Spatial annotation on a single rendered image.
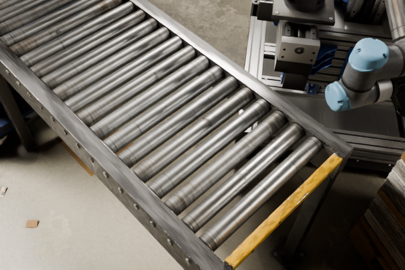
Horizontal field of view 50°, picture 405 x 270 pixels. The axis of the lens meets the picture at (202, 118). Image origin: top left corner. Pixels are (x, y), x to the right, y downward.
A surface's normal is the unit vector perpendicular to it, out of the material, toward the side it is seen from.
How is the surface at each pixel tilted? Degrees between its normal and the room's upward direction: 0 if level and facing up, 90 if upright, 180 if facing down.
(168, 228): 0
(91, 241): 0
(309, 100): 0
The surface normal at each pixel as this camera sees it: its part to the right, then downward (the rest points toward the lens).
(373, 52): 0.03, -0.62
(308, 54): -0.14, 0.77
